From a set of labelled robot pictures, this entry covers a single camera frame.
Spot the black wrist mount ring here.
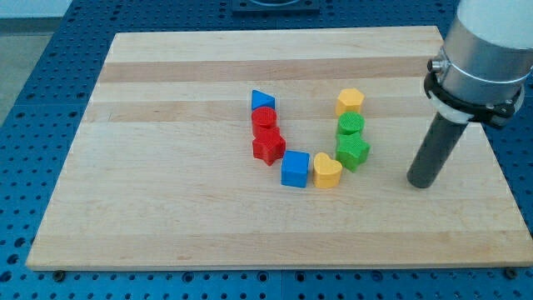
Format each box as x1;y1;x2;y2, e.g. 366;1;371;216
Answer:
424;72;525;128

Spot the wooden board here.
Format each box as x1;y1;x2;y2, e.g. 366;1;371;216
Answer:
27;26;532;272

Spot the yellow heart block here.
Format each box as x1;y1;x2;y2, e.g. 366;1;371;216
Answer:
312;152;342;188

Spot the red cylinder block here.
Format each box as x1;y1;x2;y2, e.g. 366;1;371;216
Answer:
251;107;277;137

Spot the green cylinder block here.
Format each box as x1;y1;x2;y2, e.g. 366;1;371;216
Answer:
336;112;366;135

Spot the blue cube block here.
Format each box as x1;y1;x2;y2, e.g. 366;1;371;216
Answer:
281;150;310;188

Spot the green star block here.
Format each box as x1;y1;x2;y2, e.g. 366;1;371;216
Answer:
336;132;371;173

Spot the yellow hexagon block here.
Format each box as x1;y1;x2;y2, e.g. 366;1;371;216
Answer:
335;88;366;116

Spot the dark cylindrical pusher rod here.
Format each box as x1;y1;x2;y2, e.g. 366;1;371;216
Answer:
406;112;467;188

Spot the blue triangle block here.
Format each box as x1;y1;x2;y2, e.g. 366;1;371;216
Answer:
251;90;276;111

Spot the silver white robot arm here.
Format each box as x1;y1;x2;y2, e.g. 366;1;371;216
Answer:
406;0;532;188

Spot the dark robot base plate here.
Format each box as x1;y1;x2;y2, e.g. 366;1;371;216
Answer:
230;0;320;13

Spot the red star block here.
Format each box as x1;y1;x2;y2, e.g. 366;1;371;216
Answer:
252;127;286;166

